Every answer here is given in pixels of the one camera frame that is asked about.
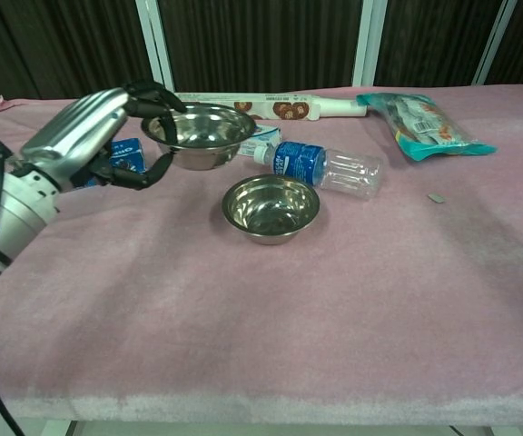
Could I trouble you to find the white partition frame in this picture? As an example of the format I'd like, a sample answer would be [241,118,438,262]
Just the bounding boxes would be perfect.
[134,0,518,99]

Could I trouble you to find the blue Oreo cookie box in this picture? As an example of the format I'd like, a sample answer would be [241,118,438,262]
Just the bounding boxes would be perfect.
[68,137,148,190]

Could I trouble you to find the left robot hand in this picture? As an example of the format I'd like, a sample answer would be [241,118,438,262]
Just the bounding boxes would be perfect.
[10,80,188,195]

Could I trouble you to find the pink table cloth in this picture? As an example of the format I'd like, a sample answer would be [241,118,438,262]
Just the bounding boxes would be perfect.
[0,83,523,421]

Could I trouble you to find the small white blue soap box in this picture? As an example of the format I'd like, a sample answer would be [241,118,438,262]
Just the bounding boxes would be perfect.
[236,124,284,158]

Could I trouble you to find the metal bowl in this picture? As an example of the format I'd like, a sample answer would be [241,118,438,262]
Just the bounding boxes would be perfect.
[141,102,258,172]
[222,173,321,247]

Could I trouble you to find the teal snack package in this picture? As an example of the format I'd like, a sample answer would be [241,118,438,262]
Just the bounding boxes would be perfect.
[355,92,498,163]

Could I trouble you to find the long baking paper box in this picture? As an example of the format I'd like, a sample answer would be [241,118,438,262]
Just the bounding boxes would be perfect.
[173,91,368,123]

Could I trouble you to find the clear plastic water bottle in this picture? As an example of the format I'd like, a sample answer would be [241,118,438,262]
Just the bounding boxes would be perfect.
[252,140,383,201]

